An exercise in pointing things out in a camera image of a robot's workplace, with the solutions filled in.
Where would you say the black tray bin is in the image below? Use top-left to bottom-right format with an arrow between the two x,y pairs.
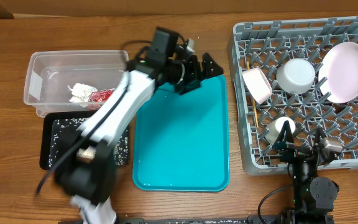
39,111 -> 129,170

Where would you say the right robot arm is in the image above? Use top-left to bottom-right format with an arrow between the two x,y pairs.
257,121 -> 343,224

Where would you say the pink bowl with rice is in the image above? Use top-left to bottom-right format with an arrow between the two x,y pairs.
242,67 -> 272,104

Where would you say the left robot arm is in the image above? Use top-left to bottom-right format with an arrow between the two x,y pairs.
35,27 -> 224,223

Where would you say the white round plate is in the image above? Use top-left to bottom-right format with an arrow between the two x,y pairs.
318,42 -> 358,103

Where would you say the grey bowl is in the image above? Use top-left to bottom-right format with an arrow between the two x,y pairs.
276,58 -> 315,95

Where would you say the grey dishwasher rack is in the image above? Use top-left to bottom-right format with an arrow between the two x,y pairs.
228,16 -> 358,175

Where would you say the teal plastic tray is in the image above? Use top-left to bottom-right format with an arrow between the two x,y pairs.
132,75 -> 230,192

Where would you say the clear plastic bin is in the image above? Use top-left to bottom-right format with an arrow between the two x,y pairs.
24,50 -> 129,117

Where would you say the spilled white rice pile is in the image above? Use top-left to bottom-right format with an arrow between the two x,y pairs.
76,146 -> 96,164

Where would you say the red snack wrapper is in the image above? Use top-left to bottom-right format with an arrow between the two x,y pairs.
88,89 -> 114,110

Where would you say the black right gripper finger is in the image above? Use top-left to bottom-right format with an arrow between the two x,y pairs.
314,127 -> 326,149
272,121 -> 294,149

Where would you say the white paper cup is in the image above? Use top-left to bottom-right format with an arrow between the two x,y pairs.
265,116 -> 296,144

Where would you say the white napkin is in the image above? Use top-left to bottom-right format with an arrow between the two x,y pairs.
67,83 -> 97,108

